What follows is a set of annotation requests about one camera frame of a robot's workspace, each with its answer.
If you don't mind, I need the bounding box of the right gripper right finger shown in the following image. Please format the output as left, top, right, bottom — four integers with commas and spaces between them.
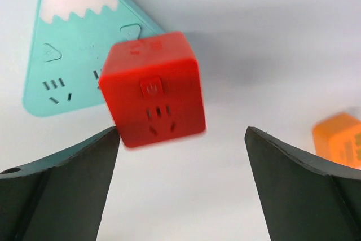
245, 126, 360, 240

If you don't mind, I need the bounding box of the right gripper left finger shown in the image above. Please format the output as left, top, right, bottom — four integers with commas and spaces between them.
1, 127, 120, 240

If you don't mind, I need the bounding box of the red cube plug adapter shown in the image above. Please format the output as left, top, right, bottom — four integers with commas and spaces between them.
99, 32, 206, 148

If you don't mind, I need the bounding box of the teal triangular power socket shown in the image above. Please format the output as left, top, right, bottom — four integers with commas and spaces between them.
23, 0, 163, 117

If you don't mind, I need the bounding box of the orange power strip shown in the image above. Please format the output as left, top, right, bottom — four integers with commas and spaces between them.
312, 112, 360, 169

